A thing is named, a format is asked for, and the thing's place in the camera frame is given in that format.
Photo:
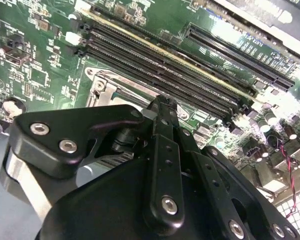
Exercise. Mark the silver-topped CPU plate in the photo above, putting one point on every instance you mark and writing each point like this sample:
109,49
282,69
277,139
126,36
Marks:
120,94

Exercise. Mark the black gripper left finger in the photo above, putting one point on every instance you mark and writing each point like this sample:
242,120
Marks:
65,120

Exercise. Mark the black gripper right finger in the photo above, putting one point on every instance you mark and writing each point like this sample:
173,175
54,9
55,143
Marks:
207,175

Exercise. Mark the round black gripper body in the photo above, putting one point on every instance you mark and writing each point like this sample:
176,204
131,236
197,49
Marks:
102,212

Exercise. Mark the metal socket cover frame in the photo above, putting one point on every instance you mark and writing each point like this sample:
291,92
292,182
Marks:
109,87

